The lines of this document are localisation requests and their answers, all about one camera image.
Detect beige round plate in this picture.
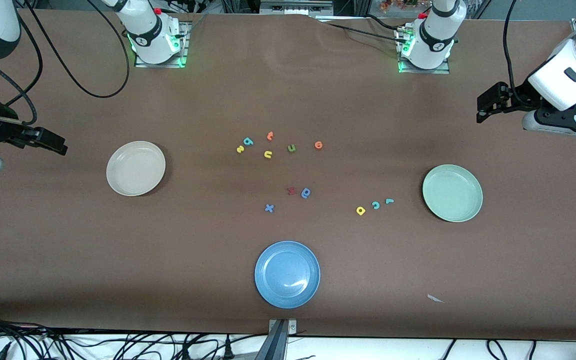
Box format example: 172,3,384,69
106,140,167,197

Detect green round plate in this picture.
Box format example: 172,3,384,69
422,164,484,223

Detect brown table cover sheet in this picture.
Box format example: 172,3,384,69
0,8,576,342

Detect orange artificial flowers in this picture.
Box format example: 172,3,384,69
379,0,421,14

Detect blue round plate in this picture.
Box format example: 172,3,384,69
254,240,321,310

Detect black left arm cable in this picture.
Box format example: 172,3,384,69
502,0,526,106

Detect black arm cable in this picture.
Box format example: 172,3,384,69
502,0,526,106
0,0,131,126

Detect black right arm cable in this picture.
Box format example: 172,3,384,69
0,0,131,126

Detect black base power cable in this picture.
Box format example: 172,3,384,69
318,14,411,46

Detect aluminium frame beam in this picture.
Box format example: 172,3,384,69
259,0,335,17

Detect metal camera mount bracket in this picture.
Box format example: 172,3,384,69
255,318,299,360

